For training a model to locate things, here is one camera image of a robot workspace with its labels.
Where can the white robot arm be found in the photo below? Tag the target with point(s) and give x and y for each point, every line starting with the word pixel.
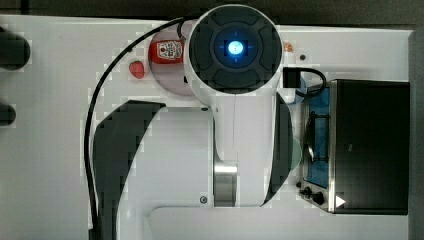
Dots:
pixel 227 144

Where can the grey round plate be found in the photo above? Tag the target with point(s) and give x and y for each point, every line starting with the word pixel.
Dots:
pixel 170 76

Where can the red ketchup bottle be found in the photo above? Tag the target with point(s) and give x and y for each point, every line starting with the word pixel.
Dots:
pixel 166 52

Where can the blue bowl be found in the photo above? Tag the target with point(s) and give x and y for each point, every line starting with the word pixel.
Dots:
pixel 293 96

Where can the red toy strawberry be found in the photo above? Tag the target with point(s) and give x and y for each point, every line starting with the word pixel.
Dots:
pixel 137 70

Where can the green mug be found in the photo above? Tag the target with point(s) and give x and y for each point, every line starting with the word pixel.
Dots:
pixel 296 154

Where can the orange slice toy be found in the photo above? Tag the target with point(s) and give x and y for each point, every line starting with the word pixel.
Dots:
pixel 288 47

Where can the black toaster oven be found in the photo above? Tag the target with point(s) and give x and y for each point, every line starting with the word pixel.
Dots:
pixel 355 146

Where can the large black cylinder cup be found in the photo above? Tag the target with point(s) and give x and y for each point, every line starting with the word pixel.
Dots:
pixel 15 50

